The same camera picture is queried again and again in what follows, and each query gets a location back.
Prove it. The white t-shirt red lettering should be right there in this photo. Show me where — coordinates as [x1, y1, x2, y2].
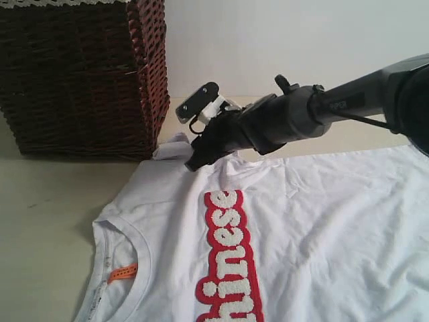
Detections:
[76, 134, 428, 321]

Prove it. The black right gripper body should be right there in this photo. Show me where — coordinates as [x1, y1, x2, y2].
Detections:
[190, 111, 258, 161]

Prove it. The brown wicker laundry basket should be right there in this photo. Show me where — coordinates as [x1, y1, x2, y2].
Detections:
[1, 1, 170, 161]

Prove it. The black cable tie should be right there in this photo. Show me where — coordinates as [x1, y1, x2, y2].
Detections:
[306, 85, 325, 121]

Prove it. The white lace cloth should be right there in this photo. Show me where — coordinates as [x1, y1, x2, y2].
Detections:
[1, 0, 128, 9]

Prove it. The black camera cable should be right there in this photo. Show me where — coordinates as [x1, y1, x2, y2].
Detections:
[188, 115, 210, 135]

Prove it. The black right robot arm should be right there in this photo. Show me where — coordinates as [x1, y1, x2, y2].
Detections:
[185, 54, 428, 172]

